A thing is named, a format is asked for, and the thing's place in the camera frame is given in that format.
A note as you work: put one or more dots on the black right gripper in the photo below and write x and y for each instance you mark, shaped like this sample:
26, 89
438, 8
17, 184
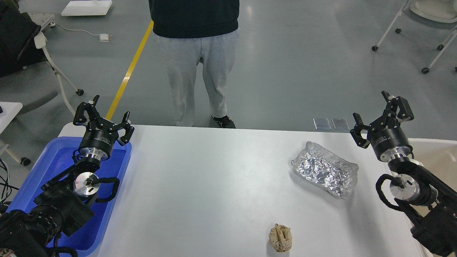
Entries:
386, 137

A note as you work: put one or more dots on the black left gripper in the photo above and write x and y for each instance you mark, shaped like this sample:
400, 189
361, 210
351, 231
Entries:
98, 140

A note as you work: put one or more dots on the silver foil bag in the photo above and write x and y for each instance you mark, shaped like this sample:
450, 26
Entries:
326, 170

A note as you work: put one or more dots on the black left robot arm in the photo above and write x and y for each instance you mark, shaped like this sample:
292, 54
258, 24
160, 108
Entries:
64, 204

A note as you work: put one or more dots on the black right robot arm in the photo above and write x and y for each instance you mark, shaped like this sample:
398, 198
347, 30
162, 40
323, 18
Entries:
428, 202

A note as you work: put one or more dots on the right metal floor plate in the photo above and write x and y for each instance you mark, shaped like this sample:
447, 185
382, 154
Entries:
340, 124

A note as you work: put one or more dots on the metal floor plate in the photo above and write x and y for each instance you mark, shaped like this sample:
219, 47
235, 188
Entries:
340, 124
322, 124

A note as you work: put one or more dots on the beige plastic bin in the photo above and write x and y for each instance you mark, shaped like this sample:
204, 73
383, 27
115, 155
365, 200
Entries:
437, 157

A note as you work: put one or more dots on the left metal floor plate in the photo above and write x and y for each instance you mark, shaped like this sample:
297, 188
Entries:
322, 124

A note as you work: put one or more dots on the grey office chair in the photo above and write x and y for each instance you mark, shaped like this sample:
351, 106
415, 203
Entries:
28, 74

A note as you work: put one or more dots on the white side table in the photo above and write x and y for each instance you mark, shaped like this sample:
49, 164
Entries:
9, 110

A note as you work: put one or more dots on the white flat board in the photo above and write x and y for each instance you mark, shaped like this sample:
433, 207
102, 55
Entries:
87, 8

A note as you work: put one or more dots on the person in grey pants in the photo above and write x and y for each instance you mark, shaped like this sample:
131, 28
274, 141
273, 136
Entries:
192, 32

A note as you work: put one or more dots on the crumpled brown paper ball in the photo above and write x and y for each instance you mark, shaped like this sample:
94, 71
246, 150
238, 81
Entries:
280, 238

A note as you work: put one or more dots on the white power adapter with cable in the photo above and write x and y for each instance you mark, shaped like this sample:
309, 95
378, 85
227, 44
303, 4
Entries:
101, 37

